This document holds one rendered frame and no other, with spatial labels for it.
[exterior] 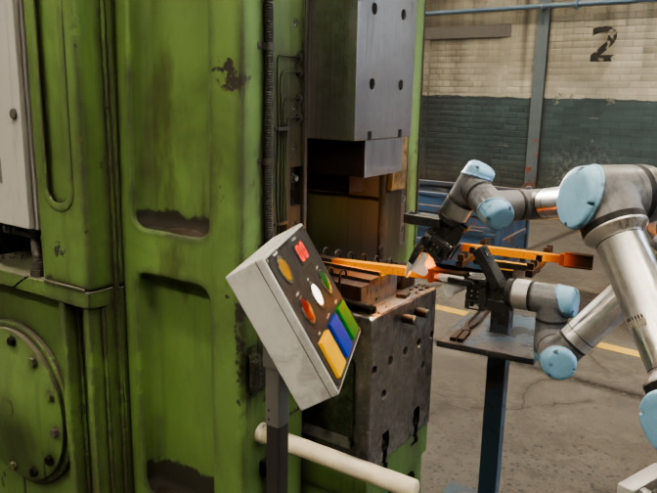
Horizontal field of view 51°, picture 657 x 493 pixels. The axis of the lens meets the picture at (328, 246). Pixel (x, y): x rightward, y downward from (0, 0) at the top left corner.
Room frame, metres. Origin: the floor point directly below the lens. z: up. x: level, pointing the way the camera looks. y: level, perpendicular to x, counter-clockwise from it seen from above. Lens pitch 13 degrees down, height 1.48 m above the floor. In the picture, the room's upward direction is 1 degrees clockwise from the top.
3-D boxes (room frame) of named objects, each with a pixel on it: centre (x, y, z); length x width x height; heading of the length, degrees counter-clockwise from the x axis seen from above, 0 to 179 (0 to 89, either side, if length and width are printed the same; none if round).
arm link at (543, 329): (1.57, -0.54, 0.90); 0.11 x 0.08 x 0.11; 169
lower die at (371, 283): (1.95, 0.03, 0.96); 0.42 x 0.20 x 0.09; 56
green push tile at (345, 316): (1.40, -0.04, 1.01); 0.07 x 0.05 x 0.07; 171
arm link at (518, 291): (1.64, -0.48, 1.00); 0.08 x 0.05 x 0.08; 146
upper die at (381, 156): (1.95, 0.03, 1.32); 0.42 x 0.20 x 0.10; 56
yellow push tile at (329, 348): (1.20, -0.01, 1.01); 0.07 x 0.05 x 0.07; 171
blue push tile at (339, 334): (1.30, -0.02, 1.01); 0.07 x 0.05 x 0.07; 171
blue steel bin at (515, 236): (5.93, -1.07, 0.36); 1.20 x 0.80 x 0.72; 57
